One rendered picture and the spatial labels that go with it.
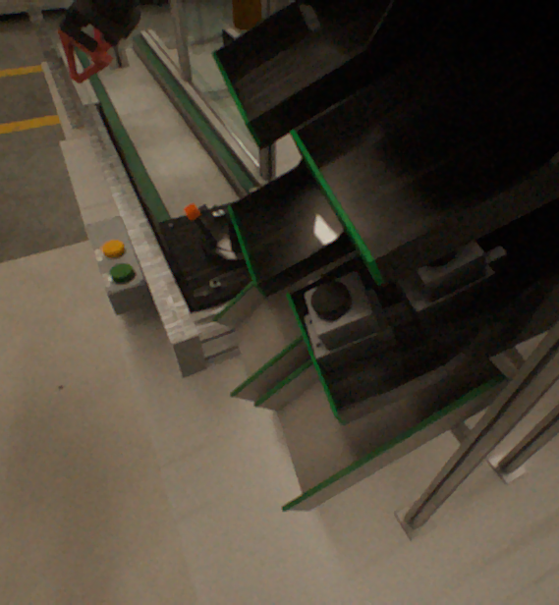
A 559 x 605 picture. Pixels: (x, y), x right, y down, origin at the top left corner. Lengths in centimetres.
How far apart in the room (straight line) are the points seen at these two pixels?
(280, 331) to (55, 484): 40
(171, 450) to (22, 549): 22
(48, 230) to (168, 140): 150
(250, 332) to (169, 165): 64
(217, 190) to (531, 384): 84
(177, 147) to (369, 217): 101
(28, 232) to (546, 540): 252
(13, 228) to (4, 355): 189
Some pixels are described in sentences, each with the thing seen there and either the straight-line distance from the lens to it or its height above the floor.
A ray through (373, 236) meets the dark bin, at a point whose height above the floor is 135.
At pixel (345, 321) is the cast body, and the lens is 32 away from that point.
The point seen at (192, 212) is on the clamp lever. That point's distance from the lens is 74.
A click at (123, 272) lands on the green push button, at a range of 81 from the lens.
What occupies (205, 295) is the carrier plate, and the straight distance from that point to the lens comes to 74.
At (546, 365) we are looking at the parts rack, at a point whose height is 126.
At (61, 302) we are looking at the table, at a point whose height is 86.
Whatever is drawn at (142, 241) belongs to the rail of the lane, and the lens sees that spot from 89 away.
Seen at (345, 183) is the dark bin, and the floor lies 136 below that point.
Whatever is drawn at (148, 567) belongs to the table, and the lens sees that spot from 68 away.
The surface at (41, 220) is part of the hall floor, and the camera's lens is 275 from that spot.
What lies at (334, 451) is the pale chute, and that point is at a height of 103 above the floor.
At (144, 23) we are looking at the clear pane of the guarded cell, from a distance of 203.
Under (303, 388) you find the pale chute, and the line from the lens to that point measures 55.
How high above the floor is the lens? 151
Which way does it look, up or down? 49 degrees down
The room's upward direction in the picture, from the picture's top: straight up
